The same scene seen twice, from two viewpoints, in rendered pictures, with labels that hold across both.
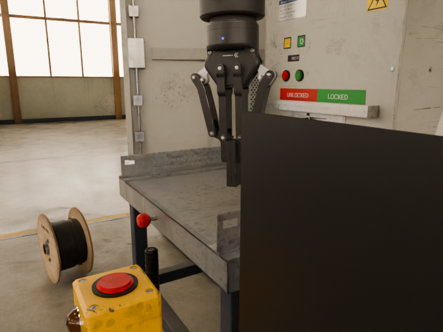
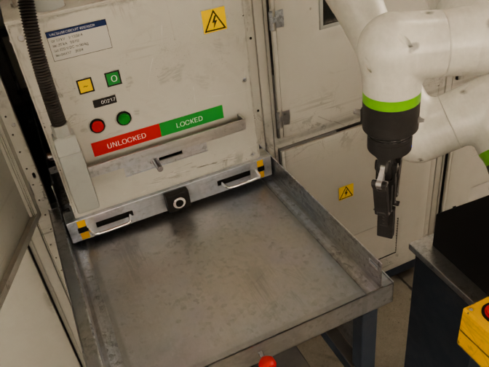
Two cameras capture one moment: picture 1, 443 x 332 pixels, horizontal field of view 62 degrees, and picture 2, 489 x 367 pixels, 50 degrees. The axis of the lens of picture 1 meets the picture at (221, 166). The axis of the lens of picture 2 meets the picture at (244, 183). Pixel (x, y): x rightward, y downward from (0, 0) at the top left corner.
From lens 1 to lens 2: 1.17 m
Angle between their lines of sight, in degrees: 74
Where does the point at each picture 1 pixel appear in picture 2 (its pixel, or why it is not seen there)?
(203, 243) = (360, 297)
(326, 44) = (158, 73)
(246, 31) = not seen: hidden behind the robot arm
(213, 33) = (407, 145)
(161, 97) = not seen: outside the picture
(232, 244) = (372, 276)
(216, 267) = (379, 297)
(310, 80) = (145, 118)
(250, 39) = not seen: hidden behind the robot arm
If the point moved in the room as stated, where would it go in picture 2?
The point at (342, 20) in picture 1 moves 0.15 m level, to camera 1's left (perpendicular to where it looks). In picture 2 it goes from (175, 46) to (158, 73)
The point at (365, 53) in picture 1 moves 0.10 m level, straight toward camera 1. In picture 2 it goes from (212, 72) to (251, 76)
